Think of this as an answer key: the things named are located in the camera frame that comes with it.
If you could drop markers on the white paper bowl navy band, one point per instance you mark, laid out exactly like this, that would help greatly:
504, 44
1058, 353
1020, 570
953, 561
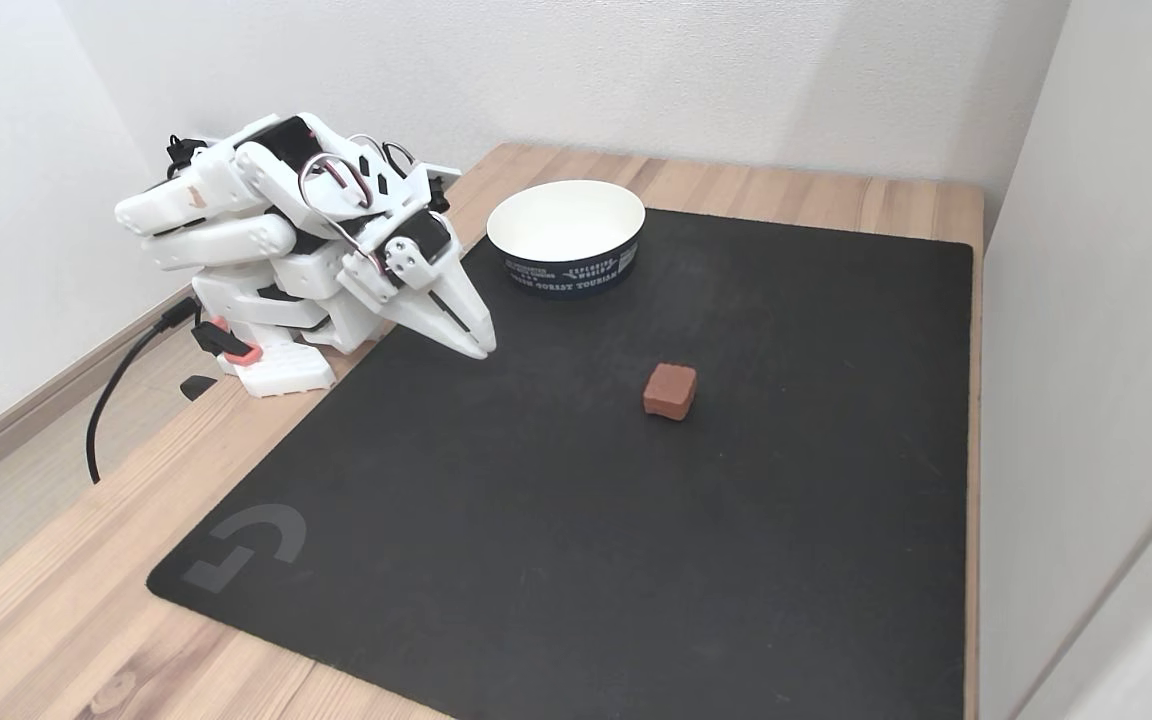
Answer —
566, 225

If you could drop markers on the black desk mat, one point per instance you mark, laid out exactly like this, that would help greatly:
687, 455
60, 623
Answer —
586, 520

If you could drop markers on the reddish brown cube toy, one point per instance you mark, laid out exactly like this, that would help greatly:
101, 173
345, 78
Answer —
669, 390

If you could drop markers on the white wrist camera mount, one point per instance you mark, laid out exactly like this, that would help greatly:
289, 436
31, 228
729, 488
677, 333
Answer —
439, 180

